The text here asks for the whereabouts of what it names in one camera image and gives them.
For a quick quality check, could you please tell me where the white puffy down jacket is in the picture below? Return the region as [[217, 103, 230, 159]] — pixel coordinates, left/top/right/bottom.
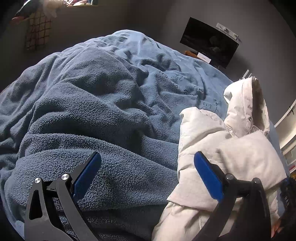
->
[[152, 77, 287, 240]]

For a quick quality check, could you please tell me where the white door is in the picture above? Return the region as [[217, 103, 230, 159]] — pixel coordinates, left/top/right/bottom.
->
[[275, 100, 296, 174]]

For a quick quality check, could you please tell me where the white router with antennas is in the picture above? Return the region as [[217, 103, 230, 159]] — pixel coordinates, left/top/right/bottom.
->
[[242, 69, 252, 79]]

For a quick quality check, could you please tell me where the blue fleece blanket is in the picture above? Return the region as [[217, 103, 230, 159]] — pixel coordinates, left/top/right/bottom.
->
[[1, 30, 233, 240]]

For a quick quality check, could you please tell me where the white box under television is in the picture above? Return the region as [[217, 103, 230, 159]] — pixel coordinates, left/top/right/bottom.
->
[[197, 52, 211, 64]]

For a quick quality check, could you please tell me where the black flat screen television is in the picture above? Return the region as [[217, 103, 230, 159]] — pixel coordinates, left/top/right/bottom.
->
[[180, 17, 239, 68]]

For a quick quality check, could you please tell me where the wooden television stand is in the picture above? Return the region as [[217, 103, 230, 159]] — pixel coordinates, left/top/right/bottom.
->
[[185, 50, 198, 58]]

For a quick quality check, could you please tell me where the checkered hanging cloth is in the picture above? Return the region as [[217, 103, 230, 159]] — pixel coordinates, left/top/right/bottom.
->
[[25, 8, 52, 51]]

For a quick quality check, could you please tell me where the window sill clutter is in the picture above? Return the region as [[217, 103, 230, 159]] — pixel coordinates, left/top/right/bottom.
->
[[11, 0, 99, 23]]

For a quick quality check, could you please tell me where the white wall shelf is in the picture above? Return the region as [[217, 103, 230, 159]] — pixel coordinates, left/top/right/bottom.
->
[[216, 23, 240, 42]]

